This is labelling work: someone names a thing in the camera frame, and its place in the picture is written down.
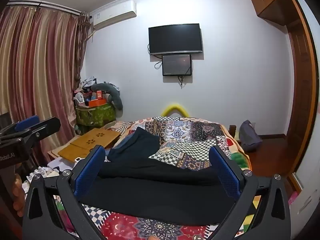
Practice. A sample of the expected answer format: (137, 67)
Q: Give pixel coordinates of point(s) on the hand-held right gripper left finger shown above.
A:
(93, 170)

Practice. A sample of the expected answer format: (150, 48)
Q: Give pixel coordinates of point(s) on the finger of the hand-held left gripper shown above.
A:
(47, 128)
(27, 123)

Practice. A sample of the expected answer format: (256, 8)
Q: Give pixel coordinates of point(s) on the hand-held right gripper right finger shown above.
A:
(225, 172)

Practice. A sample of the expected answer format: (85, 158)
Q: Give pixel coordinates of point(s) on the black pants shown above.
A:
(155, 192)

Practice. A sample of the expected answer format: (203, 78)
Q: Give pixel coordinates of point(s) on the person's left hand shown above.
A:
(18, 197)

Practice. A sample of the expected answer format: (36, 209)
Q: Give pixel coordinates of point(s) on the small white clock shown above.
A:
(78, 159)

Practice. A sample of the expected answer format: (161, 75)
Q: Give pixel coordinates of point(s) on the bamboo lap desk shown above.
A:
(85, 142)

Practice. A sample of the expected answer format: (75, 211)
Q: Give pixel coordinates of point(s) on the blue jeans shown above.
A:
(122, 143)

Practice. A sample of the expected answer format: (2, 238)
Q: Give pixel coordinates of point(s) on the grey backpack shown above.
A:
(250, 137)

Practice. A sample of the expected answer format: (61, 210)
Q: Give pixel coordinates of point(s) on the green fabric storage basket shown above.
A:
(95, 115)

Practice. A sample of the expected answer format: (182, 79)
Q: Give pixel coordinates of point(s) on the patchwork printed blanket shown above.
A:
(190, 135)

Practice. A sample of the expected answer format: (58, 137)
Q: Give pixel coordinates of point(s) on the dark teal garment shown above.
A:
(140, 145)

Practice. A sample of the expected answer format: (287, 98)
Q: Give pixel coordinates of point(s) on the orange box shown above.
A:
(97, 103)

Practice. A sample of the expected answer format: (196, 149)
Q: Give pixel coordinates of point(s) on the striped red beige curtain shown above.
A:
(37, 67)

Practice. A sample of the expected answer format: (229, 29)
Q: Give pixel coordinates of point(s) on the grey plush pillow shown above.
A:
(116, 97)

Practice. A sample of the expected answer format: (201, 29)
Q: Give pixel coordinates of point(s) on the yellow foam arch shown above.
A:
(175, 105)

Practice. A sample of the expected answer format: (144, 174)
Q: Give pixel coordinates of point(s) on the white air conditioner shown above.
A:
(112, 13)

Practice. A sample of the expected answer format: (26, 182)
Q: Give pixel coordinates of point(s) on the wooden overhead cabinet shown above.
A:
(270, 0)

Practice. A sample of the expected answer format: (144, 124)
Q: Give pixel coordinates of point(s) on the small black wall monitor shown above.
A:
(176, 65)

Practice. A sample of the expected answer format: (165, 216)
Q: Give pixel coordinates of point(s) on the white curtain rail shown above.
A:
(50, 6)

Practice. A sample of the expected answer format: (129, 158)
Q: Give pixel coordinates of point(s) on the large black wall television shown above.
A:
(173, 38)

